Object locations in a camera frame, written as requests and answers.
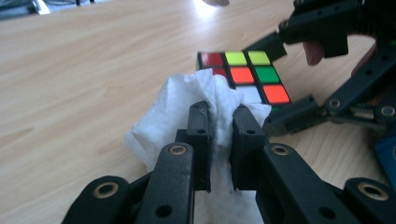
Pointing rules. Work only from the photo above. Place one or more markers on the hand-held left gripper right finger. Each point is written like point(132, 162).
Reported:
point(247, 155)

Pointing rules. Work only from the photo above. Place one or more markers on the white desk frame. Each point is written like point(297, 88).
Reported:
point(40, 6)

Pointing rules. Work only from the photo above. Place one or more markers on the blue wet wipes pack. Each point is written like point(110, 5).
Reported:
point(389, 158)

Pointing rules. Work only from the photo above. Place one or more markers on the white wet wipe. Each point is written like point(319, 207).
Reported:
point(168, 109)

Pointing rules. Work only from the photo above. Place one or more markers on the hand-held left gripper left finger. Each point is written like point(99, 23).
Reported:
point(200, 149)

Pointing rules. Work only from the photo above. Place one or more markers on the round grey table grommet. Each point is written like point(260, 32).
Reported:
point(216, 2)

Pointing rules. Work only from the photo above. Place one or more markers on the colourful puzzle cube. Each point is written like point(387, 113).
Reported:
point(241, 74)

